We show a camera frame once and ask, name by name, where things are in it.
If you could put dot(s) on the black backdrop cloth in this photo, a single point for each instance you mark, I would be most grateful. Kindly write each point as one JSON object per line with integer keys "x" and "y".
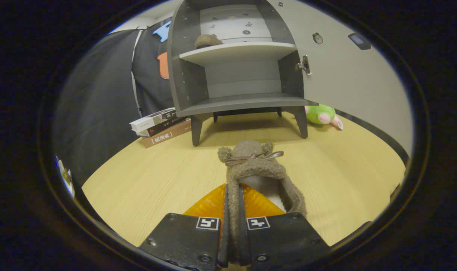
{"x": 100, "y": 105}

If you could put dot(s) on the metal door hinge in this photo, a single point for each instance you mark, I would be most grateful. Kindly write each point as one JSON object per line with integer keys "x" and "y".
{"x": 303, "y": 66}

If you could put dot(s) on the brown fuzzy shoe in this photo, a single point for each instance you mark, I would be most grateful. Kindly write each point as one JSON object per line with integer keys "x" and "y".
{"x": 251, "y": 169}
{"x": 207, "y": 40}

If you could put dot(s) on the grey shoe cabinet door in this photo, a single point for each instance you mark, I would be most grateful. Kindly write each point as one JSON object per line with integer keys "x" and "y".
{"x": 356, "y": 86}

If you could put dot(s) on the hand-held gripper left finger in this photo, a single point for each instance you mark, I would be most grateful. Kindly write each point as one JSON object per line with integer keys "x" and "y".
{"x": 223, "y": 244}

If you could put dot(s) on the black book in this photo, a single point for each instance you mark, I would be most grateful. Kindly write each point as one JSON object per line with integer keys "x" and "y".
{"x": 164, "y": 127}

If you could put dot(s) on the brown book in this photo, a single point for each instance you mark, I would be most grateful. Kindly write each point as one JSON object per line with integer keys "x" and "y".
{"x": 168, "y": 135}

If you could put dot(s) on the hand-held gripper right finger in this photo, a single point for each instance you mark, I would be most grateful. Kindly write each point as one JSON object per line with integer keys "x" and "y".
{"x": 243, "y": 244}

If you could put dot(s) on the green pink plush toy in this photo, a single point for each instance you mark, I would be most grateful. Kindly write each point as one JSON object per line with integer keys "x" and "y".
{"x": 319, "y": 114}

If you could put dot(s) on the grey shoe cabinet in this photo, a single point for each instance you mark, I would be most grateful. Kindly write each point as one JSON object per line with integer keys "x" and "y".
{"x": 191, "y": 82}

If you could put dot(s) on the white book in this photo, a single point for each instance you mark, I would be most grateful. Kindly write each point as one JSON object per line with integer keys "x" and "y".
{"x": 149, "y": 121}

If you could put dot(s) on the white desk equipment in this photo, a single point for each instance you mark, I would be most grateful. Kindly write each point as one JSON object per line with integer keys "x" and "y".
{"x": 67, "y": 180}

